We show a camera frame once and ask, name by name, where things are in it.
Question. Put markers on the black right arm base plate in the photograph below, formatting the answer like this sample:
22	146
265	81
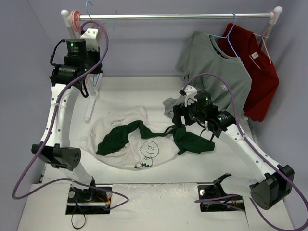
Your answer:
216	199

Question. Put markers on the grey t-shirt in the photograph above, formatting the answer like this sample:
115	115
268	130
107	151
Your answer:
206	67

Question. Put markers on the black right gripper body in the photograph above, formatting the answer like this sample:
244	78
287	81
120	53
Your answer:
178	113

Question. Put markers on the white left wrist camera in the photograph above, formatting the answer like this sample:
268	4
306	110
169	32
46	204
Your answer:
91	37

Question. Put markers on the pink hanger bundle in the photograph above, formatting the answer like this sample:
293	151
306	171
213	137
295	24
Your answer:
75	21

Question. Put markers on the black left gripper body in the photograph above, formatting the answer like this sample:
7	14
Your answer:
95	63

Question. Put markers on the red t-shirt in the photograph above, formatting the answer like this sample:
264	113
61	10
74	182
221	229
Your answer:
264	77

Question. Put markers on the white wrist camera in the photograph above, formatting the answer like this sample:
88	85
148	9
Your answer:
91	37
189	92

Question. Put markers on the white and green t-shirt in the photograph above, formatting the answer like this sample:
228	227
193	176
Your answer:
127	140

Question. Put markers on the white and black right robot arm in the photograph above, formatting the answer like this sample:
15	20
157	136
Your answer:
271	181

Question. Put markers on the pink hanger with red shirt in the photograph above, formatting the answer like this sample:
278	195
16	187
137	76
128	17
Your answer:
265	34

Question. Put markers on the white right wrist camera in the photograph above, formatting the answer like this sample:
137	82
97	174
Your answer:
189	92

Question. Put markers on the blue hanger with grey shirt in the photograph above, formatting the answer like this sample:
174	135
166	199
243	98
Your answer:
227	36

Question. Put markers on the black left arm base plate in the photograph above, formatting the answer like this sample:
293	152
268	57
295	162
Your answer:
78	202

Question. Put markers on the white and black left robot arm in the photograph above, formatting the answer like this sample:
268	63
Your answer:
67	80

